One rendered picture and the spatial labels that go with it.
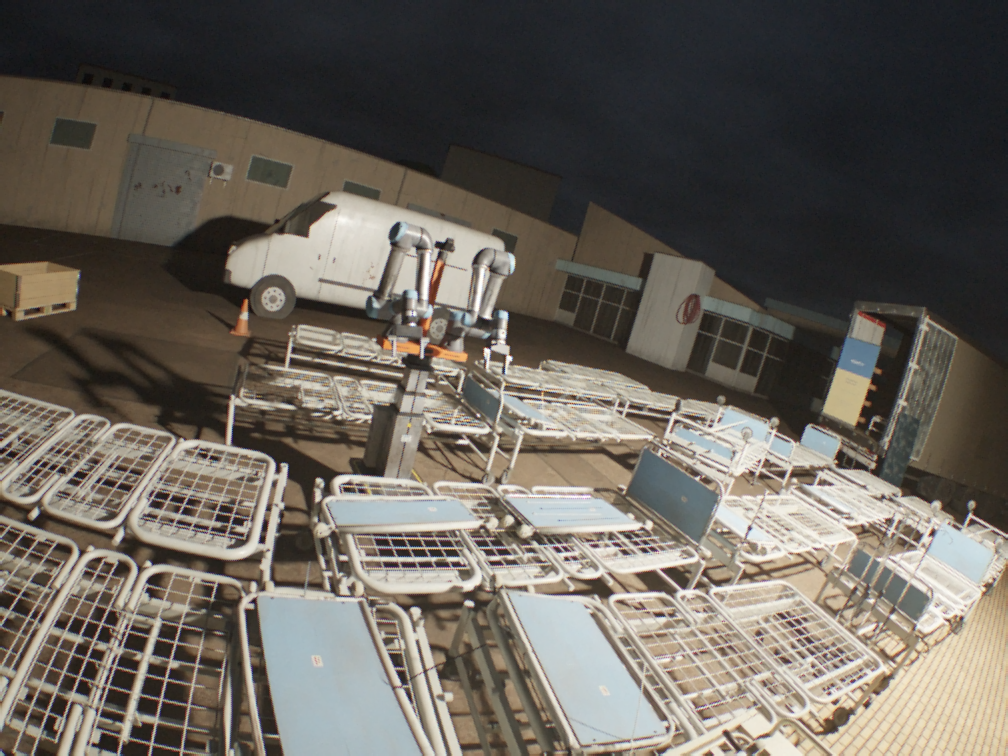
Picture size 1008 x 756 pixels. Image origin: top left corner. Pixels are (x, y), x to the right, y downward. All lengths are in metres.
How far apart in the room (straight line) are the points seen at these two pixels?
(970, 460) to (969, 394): 1.70
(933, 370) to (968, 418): 2.06
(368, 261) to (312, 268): 1.06
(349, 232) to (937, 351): 11.86
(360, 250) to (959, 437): 13.46
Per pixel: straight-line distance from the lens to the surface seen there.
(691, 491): 2.99
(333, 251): 8.88
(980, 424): 13.32
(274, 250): 8.74
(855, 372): 12.28
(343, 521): 2.08
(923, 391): 11.17
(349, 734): 1.29
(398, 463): 2.94
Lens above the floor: 1.64
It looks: 11 degrees down
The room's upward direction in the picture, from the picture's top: 16 degrees clockwise
